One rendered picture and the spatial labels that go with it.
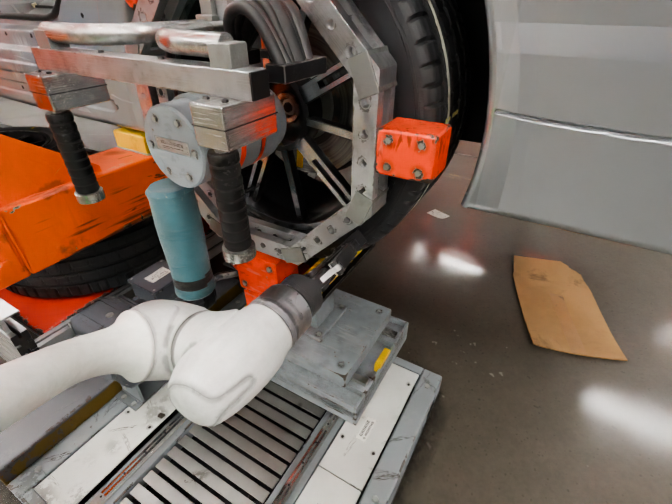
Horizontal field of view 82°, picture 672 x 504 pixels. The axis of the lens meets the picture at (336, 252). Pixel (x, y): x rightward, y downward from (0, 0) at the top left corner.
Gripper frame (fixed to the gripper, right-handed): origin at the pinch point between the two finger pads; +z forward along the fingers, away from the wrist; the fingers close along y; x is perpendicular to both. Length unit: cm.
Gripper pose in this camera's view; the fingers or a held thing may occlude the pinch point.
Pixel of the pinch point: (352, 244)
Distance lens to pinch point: 75.4
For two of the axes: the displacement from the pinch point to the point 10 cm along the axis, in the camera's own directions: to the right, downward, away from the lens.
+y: 6.1, -3.8, -6.9
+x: -6.1, -7.9, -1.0
